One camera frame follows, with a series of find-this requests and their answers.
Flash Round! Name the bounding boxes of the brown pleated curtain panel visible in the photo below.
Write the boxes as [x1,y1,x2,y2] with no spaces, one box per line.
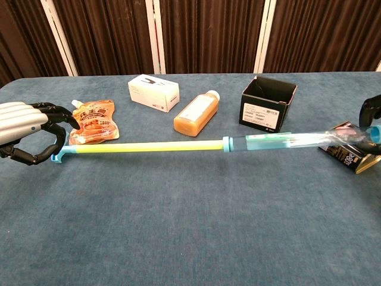
[0,0,69,89]
[263,0,381,74]
[52,0,156,77]
[159,0,266,74]

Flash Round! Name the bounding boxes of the transparent syringe barrel blue caps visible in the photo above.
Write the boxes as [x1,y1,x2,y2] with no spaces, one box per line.
[222,124,381,154]

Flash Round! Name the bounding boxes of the orange juice bottle white cap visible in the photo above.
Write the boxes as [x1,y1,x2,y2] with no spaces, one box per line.
[173,89,221,138]

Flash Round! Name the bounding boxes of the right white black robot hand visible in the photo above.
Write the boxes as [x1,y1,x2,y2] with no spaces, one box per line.
[358,94,381,156]

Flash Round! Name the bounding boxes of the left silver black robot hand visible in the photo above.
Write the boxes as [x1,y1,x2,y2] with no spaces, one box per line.
[0,101,81,166]

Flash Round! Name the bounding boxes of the white screen frame post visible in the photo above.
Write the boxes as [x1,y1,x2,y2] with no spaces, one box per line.
[253,0,277,74]
[40,0,79,77]
[145,0,167,75]

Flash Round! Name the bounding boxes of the white rectangular carton box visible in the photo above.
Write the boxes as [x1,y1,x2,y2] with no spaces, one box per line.
[127,73,180,113]

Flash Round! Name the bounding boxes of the orange spouted sauce pouch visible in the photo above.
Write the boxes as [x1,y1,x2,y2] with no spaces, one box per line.
[68,100,120,146]

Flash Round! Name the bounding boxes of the open black cardboard box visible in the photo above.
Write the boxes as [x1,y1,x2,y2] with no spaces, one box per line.
[238,76,298,134]

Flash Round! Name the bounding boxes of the blue velvet tablecloth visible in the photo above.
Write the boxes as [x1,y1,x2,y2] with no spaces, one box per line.
[0,70,381,286]

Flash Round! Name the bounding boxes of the blue yellow water pump toy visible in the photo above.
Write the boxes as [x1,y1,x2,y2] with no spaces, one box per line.
[51,135,227,164]

